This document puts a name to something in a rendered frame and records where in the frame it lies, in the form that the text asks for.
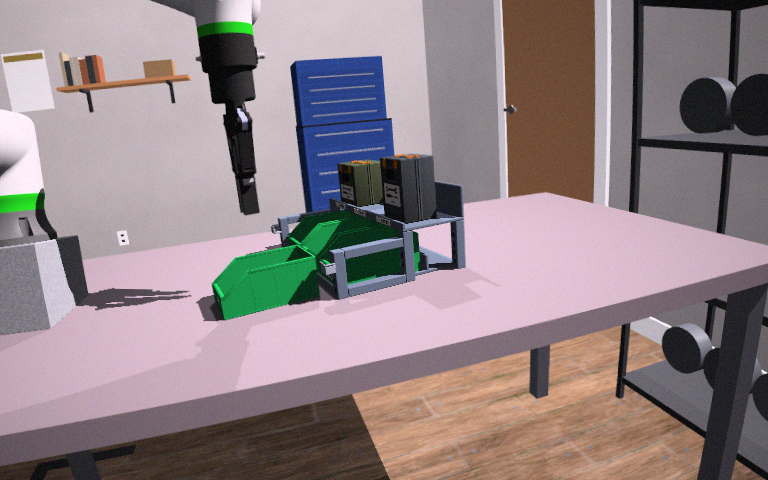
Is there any grey metal shelf rack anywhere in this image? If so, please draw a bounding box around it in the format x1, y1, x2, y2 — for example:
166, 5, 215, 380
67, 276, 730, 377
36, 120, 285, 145
271, 181, 466, 300

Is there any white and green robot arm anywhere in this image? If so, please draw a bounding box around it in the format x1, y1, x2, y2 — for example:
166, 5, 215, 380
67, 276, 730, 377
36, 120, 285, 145
0, 0, 265, 247

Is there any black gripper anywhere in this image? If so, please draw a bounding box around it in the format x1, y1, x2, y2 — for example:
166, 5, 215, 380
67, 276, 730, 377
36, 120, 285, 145
208, 69, 260, 216

